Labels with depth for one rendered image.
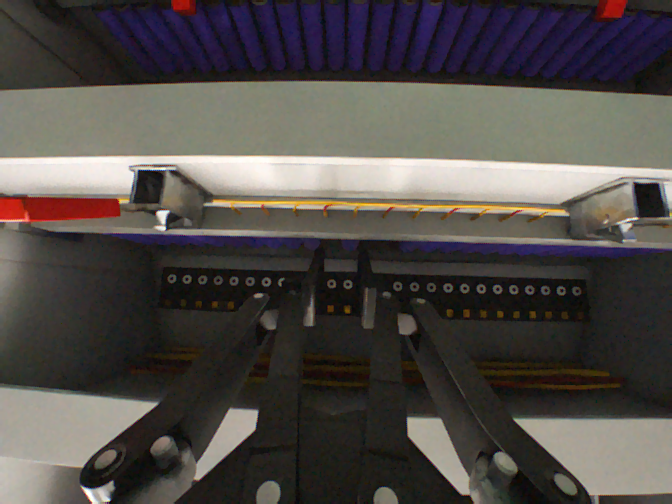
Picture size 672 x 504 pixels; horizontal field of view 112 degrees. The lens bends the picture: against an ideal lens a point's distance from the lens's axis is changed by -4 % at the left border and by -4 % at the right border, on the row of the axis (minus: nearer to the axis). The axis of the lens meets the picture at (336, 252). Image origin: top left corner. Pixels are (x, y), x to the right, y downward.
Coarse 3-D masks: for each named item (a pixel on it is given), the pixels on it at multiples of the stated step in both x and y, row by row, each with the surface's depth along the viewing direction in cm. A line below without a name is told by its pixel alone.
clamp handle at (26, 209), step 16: (0, 208) 7; (16, 208) 7; (32, 208) 7; (48, 208) 8; (64, 208) 8; (80, 208) 9; (96, 208) 9; (112, 208) 10; (128, 208) 11; (144, 208) 12; (160, 208) 13; (160, 224) 14
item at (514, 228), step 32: (32, 224) 18; (64, 224) 18; (96, 224) 18; (128, 224) 18; (224, 224) 17; (256, 224) 17; (288, 224) 17; (320, 224) 17; (352, 224) 17; (384, 224) 17; (416, 224) 17; (448, 224) 17; (480, 224) 17; (512, 224) 17; (544, 224) 17
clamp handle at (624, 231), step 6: (630, 222) 13; (636, 222) 12; (642, 222) 12; (648, 222) 12; (654, 222) 12; (660, 222) 11; (666, 222) 11; (618, 228) 13; (624, 228) 13; (630, 228) 13; (618, 234) 13; (624, 234) 13; (630, 234) 13; (624, 240) 13; (630, 240) 13
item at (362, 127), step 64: (0, 128) 13; (64, 128) 13; (128, 128) 13; (192, 128) 12; (256, 128) 12; (320, 128) 12; (384, 128) 12; (448, 128) 12; (512, 128) 12; (576, 128) 12; (640, 128) 12; (0, 192) 17; (64, 192) 17; (128, 192) 17; (256, 192) 16; (320, 192) 16; (384, 192) 16; (448, 192) 15; (512, 192) 15; (576, 192) 14; (0, 256) 17; (64, 256) 22; (128, 256) 29; (192, 256) 31; (640, 256) 26
